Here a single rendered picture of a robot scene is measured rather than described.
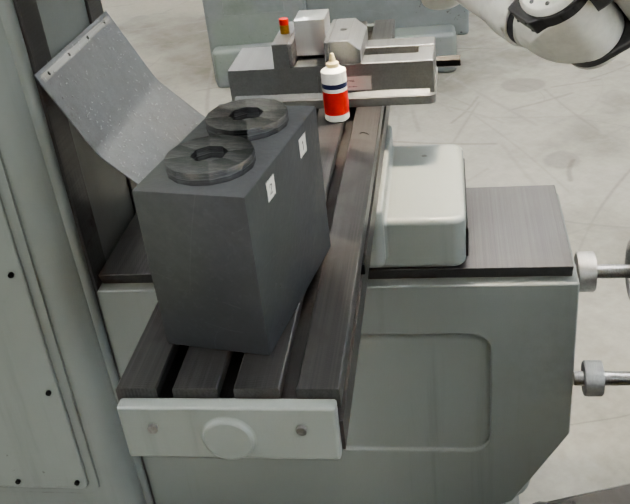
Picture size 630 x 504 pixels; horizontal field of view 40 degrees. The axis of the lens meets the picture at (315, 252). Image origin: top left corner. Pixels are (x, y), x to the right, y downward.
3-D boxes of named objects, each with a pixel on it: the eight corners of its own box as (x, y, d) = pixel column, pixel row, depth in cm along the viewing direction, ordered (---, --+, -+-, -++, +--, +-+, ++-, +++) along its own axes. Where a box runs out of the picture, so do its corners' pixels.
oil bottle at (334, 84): (351, 112, 143) (345, 47, 137) (348, 122, 140) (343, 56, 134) (326, 113, 144) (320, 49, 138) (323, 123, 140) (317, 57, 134)
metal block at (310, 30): (332, 42, 150) (328, 8, 147) (327, 54, 145) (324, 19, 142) (302, 44, 151) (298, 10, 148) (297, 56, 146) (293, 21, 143)
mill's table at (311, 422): (398, 51, 191) (396, 15, 186) (346, 465, 86) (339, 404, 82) (294, 57, 194) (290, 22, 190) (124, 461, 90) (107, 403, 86)
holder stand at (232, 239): (332, 247, 107) (316, 93, 97) (271, 357, 89) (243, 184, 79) (242, 240, 111) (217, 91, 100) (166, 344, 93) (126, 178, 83)
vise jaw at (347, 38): (368, 39, 152) (366, 16, 150) (361, 63, 142) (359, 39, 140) (334, 41, 153) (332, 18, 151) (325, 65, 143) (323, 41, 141)
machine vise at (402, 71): (437, 71, 155) (436, 10, 149) (435, 103, 143) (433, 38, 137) (248, 80, 161) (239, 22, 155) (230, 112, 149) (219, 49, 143)
